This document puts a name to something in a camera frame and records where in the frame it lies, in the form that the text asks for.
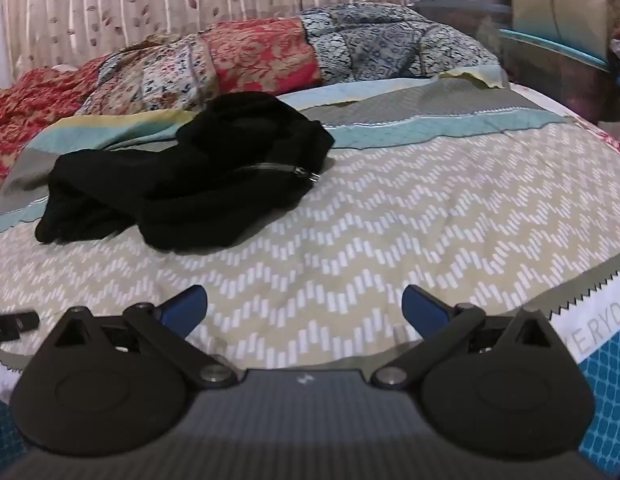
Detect teal edged bed headboard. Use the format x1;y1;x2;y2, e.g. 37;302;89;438
415;2;613;123

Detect blue patterned mattress cover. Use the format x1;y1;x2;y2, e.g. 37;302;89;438
0;322;620;476

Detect red floral patchwork quilt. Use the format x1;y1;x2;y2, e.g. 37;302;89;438
0;4;502;201

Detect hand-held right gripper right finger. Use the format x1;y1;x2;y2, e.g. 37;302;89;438
372;284;562;389

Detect beige cushion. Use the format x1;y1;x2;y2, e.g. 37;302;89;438
510;0;613;58

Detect beige leaf print curtain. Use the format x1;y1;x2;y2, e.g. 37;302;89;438
0;0;408;81

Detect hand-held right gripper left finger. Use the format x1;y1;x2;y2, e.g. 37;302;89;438
52;284;239;390

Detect red floral under sheet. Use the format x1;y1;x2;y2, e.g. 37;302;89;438
572;110;620;163

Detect black pants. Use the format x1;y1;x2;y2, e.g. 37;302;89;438
34;92;335;252

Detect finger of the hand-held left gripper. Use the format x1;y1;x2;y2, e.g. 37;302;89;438
0;311;39;347

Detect zigzag patterned bed sheet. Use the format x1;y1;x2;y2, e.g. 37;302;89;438
0;76;620;397

